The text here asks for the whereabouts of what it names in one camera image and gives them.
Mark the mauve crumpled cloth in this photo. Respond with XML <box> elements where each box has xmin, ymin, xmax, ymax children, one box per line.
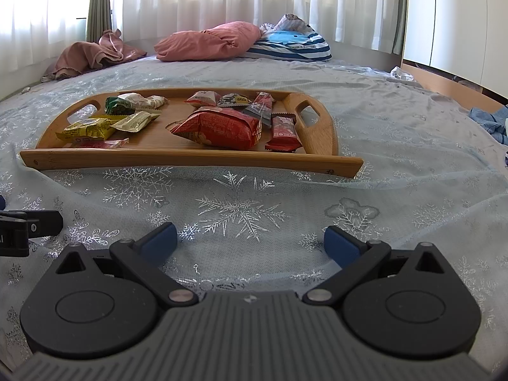
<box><xmin>42</xmin><ymin>29</ymin><xmax>147</xmax><ymax>82</ymax></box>

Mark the brown and white snack packet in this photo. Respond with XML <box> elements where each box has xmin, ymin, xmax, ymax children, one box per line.
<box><xmin>216</xmin><ymin>92</ymin><xmax>251</xmax><ymax>109</ymax></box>

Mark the white patterned cloth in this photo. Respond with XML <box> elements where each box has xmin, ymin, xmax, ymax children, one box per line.
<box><xmin>260</xmin><ymin>14</ymin><xmax>312</xmax><ymax>34</ymax></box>

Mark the gold snack packet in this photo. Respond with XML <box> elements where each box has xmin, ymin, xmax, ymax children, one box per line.
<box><xmin>110</xmin><ymin>110</ymin><xmax>161</xmax><ymax>132</ymax></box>

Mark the yellow snack packet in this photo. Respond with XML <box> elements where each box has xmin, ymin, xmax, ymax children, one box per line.
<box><xmin>55</xmin><ymin>116</ymin><xmax>116</xmax><ymax>141</ymax></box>

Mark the white crumpled cloth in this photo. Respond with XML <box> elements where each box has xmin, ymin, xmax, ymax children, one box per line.
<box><xmin>389</xmin><ymin>65</ymin><xmax>417</xmax><ymax>82</ymax></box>

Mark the red biscuit packet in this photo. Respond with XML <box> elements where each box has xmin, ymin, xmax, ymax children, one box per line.
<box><xmin>242</xmin><ymin>91</ymin><xmax>274</xmax><ymax>128</ymax></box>

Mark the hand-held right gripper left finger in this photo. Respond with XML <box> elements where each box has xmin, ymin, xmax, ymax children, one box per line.
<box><xmin>56</xmin><ymin>222</ymin><xmax>199</xmax><ymax>308</ymax></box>

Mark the red chocolate stick packet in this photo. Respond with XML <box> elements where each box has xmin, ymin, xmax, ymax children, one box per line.
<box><xmin>265</xmin><ymin>113</ymin><xmax>301</xmax><ymax>154</ymax></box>

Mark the cream cookie packet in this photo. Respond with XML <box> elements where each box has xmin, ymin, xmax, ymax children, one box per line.
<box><xmin>133</xmin><ymin>94</ymin><xmax>169</xmax><ymax>112</ymax></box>

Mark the small pink candy packet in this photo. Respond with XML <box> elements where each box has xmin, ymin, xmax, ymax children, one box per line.
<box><xmin>64</xmin><ymin>137</ymin><xmax>130</xmax><ymax>149</ymax></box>

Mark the large red snack bag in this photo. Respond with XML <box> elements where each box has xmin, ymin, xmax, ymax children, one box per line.
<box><xmin>170</xmin><ymin>106</ymin><xmax>263</xmax><ymax>149</ymax></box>

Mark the white wardrobe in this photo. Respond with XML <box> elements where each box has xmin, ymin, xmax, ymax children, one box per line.
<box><xmin>403</xmin><ymin>0</ymin><xmax>508</xmax><ymax>100</ymax></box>

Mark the green snack packet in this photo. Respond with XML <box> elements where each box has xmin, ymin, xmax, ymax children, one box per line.
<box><xmin>104</xmin><ymin>96</ymin><xmax>136</xmax><ymax>116</ymax></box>

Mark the green drape curtain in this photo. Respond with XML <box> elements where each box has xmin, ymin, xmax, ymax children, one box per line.
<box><xmin>85</xmin><ymin>0</ymin><xmax>117</xmax><ymax>45</ymax></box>
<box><xmin>392</xmin><ymin>0</ymin><xmax>409</xmax><ymax>55</ymax></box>

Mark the blue striped plush pillow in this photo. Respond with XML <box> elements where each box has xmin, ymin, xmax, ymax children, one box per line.
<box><xmin>242</xmin><ymin>24</ymin><xmax>332</xmax><ymax>62</ymax></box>

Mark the white sheer curtain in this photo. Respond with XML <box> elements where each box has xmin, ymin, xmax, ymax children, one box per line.
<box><xmin>113</xmin><ymin>0</ymin><xmax>398</xmax><ymax>52</ymax></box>
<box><xmin>0</xmin><ymin>0</ymin><xmax>94</xmax><ymax>100</ymax></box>

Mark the wooden tray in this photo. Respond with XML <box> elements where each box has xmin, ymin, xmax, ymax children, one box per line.
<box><xmin>20</xmin><ymin>87</ymin><xmax>364</xmax><ymax>179</ymax></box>

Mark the pink and white snack packet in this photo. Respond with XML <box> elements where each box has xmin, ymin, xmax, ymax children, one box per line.
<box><xmin>184</xmin><ymin>90</ymin><xmax>222</xmax><ymax>108</ymax></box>

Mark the pink pillow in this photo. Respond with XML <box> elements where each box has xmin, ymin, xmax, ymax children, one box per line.
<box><xmin>154</xmin><ymin>21</ymin><xmax>263</xmax><ymax>62</ymax></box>

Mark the wooden bed frame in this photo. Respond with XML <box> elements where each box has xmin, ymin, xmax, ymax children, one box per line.
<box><xmin>402</xmin><ymin>59</ymin><xmax>508</xmax><ymax>114</ymax></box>

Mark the blue crumpled cloth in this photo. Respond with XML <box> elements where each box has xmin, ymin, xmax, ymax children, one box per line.
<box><xmin>467</xmin><ymin>105</ymin><xmax>508</xmax><ymax>145</ymax></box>

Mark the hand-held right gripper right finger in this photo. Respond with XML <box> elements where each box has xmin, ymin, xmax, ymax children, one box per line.
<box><xmin>302</xmin><ymin>225</ymin><xmax>451</xmax><ymax>308</ymax></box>

